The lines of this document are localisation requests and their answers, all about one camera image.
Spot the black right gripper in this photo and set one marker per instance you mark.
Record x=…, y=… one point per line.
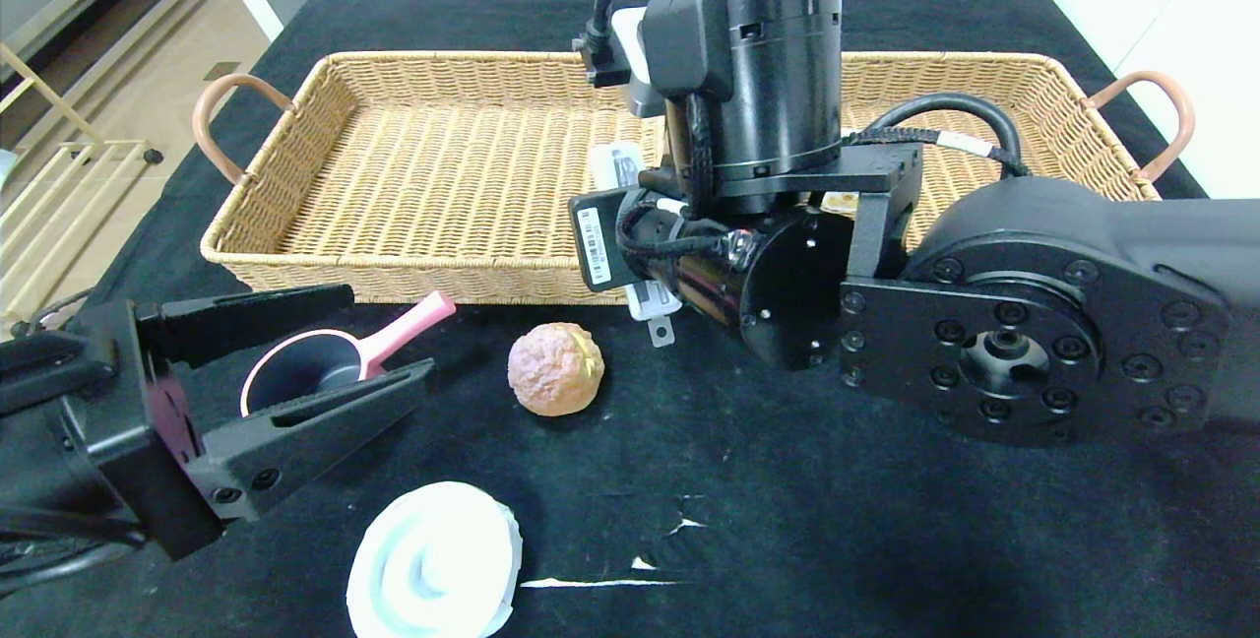
x=594, y=236

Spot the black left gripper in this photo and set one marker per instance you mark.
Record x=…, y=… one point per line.
x=138, y=421

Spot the clear plastic knife case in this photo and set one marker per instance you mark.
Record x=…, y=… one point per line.
x=655, y=308

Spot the small white drink carton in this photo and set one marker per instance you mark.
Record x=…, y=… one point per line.
x=842, y=203

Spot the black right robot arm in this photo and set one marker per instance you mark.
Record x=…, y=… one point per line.
x=1034, y=343

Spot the rectangular wicker basket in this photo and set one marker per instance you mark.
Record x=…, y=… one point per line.
x=1043, y=106
x=443, y=185

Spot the round pinkish cream puff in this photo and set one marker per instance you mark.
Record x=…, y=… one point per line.
x=556, y=372

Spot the white round lid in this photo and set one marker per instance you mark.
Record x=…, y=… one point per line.
x=433, y=569

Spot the light wooden slatted rack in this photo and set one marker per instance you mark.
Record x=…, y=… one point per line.
x=69, y=205

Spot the grey metal shelf unit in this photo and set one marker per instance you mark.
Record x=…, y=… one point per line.
x=59, y=18

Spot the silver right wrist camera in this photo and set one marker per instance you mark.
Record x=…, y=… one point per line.
x=630, y=37

